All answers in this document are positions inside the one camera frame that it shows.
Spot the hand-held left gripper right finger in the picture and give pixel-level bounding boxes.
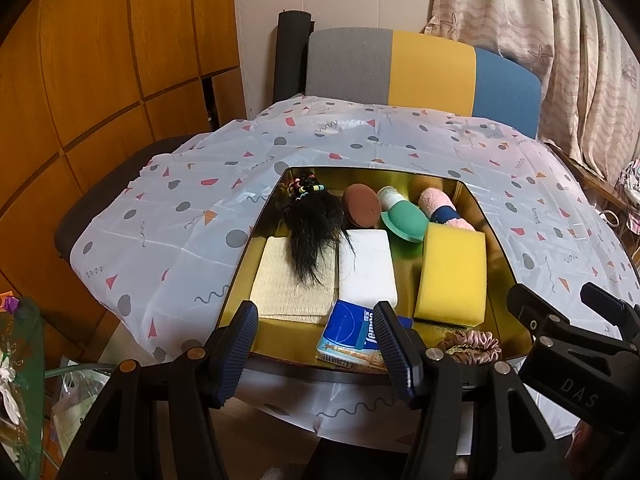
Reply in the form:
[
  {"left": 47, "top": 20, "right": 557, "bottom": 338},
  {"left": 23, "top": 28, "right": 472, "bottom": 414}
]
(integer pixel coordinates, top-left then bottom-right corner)
[{"left": 372, "top": 300, "right": 548, "bottom": 480}]

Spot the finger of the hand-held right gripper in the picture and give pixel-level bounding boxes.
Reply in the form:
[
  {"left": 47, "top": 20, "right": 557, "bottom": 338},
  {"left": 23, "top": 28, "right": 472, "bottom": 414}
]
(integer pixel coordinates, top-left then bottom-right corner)
[
  {"left": 506, "top": 283, "right": 566, "bottom": 341},
  {"left": 580, "top": 282, "right": 640, "bottom": 343}
]

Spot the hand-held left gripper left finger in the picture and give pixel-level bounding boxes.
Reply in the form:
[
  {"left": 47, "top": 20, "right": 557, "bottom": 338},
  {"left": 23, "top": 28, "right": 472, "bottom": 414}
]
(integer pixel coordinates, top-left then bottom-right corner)
[{"left": 55, "top": 300, "right": 261, "bottom": 480}]

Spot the blue tissue pack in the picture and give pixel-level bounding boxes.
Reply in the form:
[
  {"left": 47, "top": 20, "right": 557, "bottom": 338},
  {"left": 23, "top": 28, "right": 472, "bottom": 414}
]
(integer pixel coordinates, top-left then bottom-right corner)
[{"left": 315, "top": 299, "right": 416, "bottom": 372}]

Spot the pink satin scrunchie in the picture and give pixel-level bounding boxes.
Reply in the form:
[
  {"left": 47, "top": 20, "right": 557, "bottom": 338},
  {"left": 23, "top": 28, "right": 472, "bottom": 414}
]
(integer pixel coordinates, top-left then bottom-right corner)
[{"left": 435, "top": 330, "right": 502, "bottom": 363}]

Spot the beige cloth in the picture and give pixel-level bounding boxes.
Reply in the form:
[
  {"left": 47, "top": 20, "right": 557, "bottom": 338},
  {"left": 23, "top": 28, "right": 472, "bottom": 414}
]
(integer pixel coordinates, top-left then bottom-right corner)
[{"left": 249, "top": 236, "right": 338, "bottom": 323}]

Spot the gold tin box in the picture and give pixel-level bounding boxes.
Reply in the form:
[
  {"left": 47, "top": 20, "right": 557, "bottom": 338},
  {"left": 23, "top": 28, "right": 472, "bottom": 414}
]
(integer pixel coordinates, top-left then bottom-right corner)
[{"left": 216, "top": 162, "right": 532, "bottom": 373}]

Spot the yellow green sponge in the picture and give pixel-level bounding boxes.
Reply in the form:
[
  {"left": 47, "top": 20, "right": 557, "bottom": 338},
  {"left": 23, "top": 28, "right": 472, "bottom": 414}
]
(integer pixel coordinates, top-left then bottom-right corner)
[{"left": 412, "top": 222, "right": 487, "bottom": 326}]

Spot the white sponge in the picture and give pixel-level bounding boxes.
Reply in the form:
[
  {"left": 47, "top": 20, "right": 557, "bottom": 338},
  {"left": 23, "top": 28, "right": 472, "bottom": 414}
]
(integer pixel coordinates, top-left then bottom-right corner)
[{"left": 337, "top": 228, "right": 399, "bottom": 311}]

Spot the green silicone bottle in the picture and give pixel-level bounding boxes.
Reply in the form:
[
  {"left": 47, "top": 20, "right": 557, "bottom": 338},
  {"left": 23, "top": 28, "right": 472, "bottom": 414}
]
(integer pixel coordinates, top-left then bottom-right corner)
[{"left": 376, "top": 185, "right": 431, "bottom": 245}]

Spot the pink towel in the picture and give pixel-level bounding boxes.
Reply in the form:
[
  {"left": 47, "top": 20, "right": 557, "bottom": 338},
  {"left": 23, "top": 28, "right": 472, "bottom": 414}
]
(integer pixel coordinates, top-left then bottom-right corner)
[{"left": 417, "top": 187, "right": 477, "bottom": 233}]

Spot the black hairpiece with colourful beads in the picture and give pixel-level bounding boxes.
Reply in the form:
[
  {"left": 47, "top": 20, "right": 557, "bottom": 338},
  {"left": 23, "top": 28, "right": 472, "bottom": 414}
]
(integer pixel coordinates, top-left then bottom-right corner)
[{"left": 282, "top": 172, "right": 358, "bottom": 287}]

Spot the brown makeup sponge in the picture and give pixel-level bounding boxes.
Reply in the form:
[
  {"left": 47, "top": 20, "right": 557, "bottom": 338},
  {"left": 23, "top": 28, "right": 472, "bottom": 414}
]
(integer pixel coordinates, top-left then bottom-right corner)
[{"left": 342, "top": 183, "right": 381, "bottom": 230}]

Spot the pile of clothes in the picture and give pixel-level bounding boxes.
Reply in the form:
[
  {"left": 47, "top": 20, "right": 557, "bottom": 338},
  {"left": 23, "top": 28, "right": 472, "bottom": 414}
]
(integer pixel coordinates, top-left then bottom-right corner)
[{"left": 617, "top": 160, "right": 640, "bottom": 233}]

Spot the wooden side table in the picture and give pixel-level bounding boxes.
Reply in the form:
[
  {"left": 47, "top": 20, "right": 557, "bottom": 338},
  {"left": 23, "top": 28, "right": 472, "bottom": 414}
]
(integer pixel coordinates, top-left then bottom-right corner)
[{"left": 545, "top": 142, "right": 631, "bottom": 221}]

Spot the clear plastic bag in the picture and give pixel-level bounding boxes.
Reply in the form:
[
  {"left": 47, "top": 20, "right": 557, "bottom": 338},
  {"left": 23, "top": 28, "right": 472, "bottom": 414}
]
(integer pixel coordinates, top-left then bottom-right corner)
[{"left": 44, "top": 355, "right": 118, "bottom": 461}]

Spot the patterned white tablecloth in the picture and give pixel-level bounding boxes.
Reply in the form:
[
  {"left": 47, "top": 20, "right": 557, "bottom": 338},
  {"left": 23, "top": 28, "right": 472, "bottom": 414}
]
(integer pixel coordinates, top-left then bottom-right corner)
[{"left": 70, "top": 97, "right": 640, "bottom": 448}]

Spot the flower bouquet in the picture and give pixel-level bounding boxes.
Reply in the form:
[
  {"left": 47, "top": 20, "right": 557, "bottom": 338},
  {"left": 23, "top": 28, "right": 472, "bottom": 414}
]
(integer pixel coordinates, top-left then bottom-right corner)
[{"left": 0, "top": 295, "right": 46, "bottom": 471}]

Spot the pink patterned curtain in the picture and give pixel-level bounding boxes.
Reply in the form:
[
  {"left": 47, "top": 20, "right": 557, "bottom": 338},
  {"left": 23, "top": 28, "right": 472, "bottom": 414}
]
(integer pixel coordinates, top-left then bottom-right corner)
[{"left": 425, "top": 0, "right": 640, "bottom": 186}]

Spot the grey yellow blue chair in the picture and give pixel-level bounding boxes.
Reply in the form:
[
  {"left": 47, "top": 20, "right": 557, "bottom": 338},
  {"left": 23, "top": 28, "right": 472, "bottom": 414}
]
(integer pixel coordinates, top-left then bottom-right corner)
[{"left": 304, "top": 27, "right": 543, "bottom": 141}]

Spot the black rolled mat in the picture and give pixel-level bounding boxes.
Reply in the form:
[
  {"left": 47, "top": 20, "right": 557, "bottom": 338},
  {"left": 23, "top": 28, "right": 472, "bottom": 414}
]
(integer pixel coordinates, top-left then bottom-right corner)
[{"left": 272, "top": 9, "right": 316, "bottom": 106}]

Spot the wooden wardrobe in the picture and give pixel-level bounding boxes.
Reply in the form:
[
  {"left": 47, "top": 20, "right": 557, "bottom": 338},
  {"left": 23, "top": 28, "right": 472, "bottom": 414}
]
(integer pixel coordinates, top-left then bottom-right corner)
[{"left": 0, "top": 0, "right": 248, "bottom": 361}]

